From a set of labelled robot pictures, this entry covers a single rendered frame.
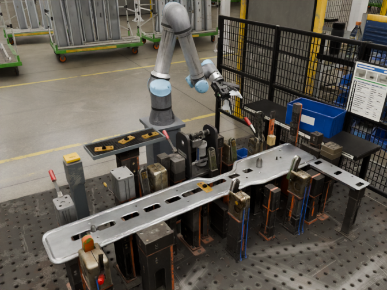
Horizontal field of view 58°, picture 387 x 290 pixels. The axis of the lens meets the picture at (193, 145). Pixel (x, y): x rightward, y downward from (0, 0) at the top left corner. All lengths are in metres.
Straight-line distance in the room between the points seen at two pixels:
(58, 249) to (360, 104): 1.70
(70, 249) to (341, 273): 1.16
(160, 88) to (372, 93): 1.14
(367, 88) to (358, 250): 0.86
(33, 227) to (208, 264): 0.93
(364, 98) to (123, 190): 1.39
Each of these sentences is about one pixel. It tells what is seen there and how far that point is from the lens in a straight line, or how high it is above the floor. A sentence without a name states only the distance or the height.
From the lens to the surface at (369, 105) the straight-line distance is 2.16.
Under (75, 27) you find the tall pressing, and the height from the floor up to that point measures 0.67.
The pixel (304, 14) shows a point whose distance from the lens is 3.82.
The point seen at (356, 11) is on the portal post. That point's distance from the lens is 5.96.
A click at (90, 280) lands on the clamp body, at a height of 1.01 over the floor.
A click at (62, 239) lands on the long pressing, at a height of 1.00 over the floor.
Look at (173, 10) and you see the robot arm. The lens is 1.92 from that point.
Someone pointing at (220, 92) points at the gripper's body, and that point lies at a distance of 2.03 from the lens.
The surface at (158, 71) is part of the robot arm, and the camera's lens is 2.07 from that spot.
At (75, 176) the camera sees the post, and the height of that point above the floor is 1.07.
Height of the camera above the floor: 1.93
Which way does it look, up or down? 28 degrees down
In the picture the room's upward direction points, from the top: straight up
